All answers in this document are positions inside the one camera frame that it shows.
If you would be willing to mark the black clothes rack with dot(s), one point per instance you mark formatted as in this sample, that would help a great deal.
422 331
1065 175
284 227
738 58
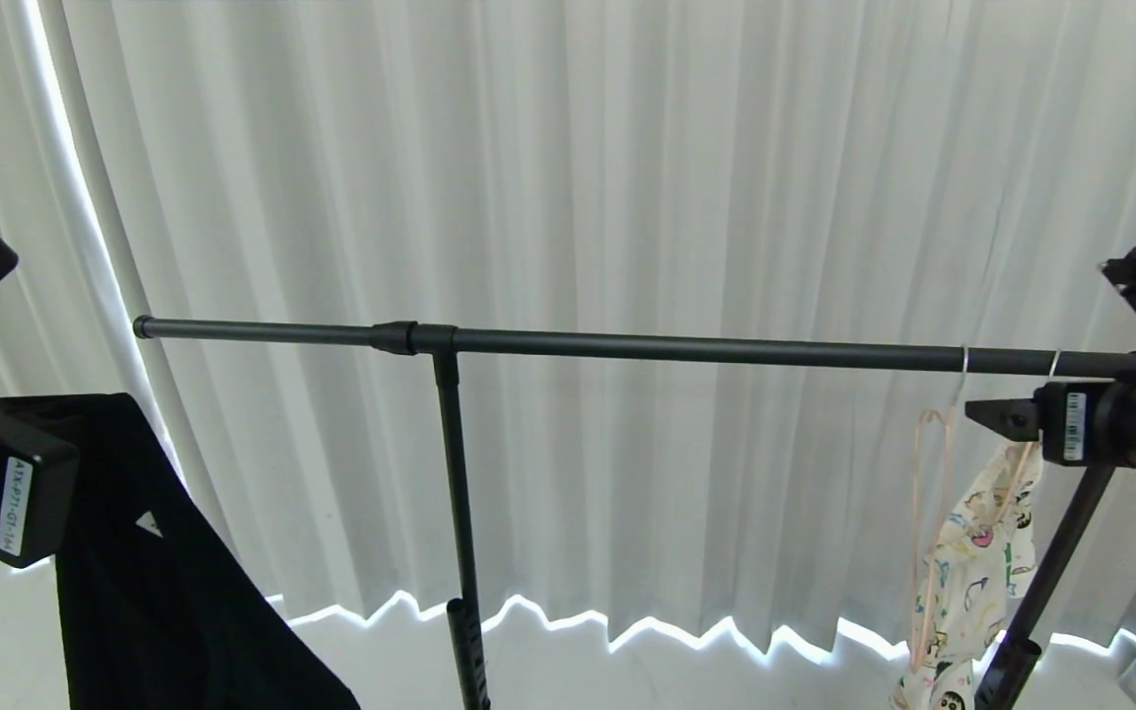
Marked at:
676 347

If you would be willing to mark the pink clothes hanger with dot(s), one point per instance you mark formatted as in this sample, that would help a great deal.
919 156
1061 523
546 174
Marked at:
1027 463
916 513

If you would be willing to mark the white curtain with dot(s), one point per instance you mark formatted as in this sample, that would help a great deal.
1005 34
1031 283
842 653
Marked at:
627 177

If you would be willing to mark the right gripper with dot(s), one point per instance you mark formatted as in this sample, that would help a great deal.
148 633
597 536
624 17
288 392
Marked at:
1115 424

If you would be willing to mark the cream printed garment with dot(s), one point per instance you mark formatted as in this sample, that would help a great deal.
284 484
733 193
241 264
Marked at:
972 582

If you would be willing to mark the black garment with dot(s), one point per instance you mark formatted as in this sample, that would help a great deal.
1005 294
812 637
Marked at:
164 592

